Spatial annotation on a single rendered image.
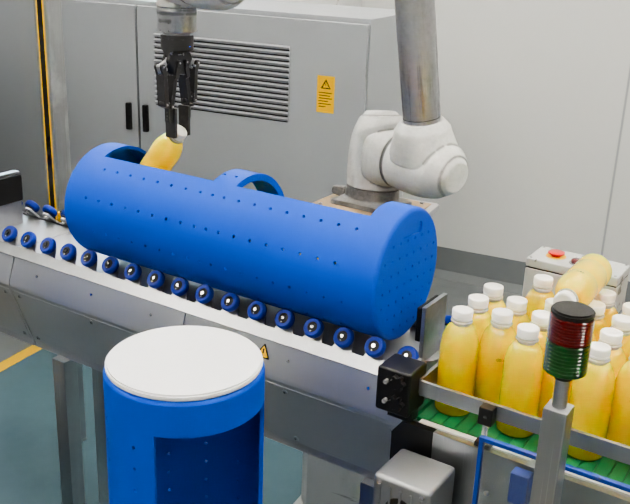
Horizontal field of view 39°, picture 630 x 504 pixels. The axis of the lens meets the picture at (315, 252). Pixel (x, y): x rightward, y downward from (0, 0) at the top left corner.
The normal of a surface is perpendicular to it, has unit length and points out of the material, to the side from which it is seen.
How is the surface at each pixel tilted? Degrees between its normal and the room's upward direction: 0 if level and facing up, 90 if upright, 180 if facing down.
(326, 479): 90
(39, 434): 0
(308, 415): 110
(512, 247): 90
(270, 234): 64
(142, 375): 0
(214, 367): 0
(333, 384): 70
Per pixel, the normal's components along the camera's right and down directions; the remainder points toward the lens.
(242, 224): -0.46, -0.22
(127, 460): -0.58, 0.26
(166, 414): -0.08, 0.33
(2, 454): 0.04, -0.94
